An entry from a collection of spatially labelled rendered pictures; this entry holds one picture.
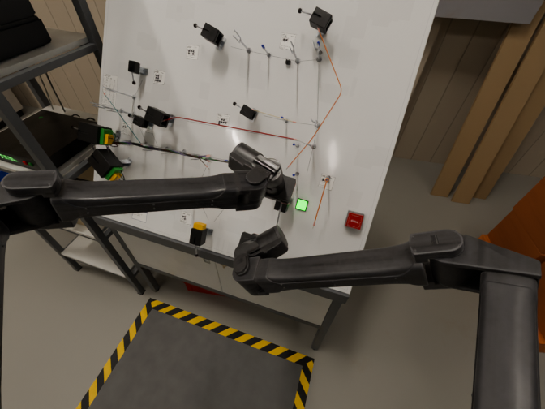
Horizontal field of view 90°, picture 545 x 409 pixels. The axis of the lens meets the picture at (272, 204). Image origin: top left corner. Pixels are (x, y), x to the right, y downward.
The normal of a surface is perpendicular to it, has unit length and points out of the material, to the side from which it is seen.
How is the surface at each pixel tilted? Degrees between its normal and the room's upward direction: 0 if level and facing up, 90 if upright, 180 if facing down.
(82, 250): 0
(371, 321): 0
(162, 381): 0
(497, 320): 34
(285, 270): 26
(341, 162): 54
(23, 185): 11
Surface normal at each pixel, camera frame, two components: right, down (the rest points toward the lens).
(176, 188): 0.22, -0.59
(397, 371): 0.03, -0.68
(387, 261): -0.55, -0.61
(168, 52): -0.24, 0.16
